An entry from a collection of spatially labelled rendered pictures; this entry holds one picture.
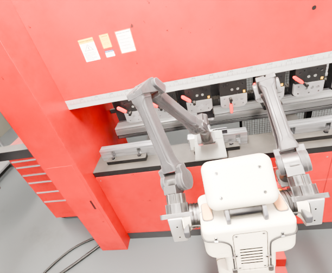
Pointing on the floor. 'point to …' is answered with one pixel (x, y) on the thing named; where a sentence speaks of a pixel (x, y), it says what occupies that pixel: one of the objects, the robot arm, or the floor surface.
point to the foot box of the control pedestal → (280, 259)
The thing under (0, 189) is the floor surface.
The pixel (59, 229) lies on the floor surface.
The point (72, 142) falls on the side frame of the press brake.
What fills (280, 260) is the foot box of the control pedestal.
